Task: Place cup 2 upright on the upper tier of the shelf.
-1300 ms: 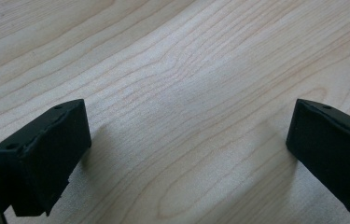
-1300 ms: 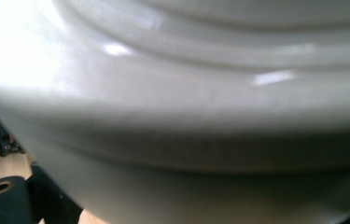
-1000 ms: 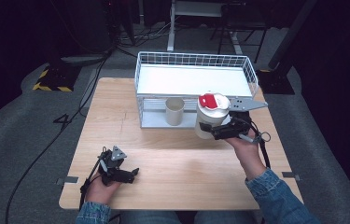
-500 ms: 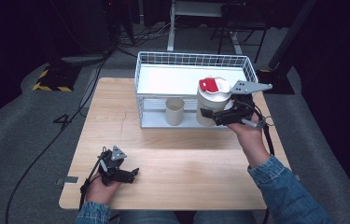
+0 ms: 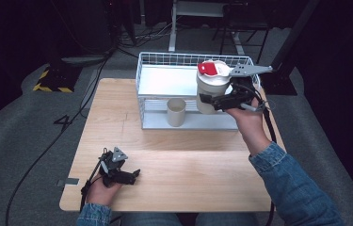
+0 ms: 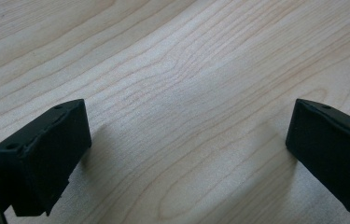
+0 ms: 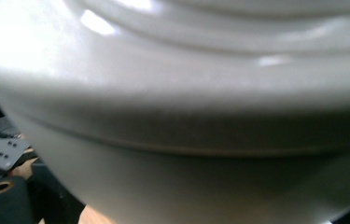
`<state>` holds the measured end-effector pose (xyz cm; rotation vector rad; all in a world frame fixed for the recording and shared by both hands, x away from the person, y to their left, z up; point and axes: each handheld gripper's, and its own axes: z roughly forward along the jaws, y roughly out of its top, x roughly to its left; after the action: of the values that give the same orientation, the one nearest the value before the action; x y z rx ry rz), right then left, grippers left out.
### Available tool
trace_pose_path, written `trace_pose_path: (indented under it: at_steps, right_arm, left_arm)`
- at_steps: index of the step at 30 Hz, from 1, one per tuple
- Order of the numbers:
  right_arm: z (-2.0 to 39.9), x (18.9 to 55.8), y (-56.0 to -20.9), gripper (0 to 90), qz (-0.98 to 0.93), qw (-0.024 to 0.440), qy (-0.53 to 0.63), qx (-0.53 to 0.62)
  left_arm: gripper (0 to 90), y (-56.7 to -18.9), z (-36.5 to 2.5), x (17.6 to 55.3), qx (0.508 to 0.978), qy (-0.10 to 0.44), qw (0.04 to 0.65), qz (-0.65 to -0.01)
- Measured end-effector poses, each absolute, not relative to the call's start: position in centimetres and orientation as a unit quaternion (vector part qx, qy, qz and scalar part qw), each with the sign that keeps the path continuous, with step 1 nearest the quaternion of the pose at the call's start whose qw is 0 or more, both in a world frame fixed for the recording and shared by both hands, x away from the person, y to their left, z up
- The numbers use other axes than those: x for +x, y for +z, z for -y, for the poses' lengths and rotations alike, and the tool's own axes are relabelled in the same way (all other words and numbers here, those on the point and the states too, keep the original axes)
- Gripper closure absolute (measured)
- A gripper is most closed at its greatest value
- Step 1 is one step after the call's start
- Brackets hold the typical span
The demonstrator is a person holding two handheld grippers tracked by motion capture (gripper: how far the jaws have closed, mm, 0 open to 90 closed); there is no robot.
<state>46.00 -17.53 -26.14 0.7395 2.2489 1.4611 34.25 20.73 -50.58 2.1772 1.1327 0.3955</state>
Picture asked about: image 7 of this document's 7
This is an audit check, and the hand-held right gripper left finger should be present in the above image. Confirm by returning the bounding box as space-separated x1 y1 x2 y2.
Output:
30 161 87 224

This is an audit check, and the white ceramic bowl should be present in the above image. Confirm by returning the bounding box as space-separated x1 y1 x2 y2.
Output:
0 0 350 224

